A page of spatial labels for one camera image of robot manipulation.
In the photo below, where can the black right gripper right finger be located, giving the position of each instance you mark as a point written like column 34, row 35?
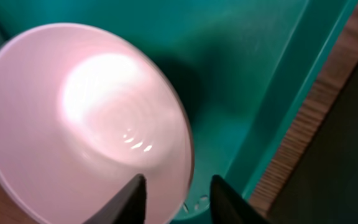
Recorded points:
column 228, row 207

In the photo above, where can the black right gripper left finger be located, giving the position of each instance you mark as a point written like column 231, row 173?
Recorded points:
column 128, row 206

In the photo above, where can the teal plastic tray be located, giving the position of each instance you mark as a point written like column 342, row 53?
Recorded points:
column 241, row 68

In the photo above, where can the grey dish rack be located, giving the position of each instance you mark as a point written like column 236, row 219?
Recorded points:
column 323, row 188

